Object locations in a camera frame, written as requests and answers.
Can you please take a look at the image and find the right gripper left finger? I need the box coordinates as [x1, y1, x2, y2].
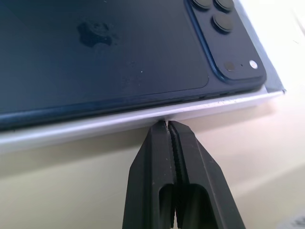
[122, 120, 178, 229]

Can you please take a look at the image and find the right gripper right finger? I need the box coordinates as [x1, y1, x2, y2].
[168, 120, 246, 229]

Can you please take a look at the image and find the white box half white inside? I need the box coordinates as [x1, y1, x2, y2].
[0, 0, 288, 157]

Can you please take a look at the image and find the dark blue smartphone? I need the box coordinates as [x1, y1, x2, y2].
[0, 0, 268, 131]

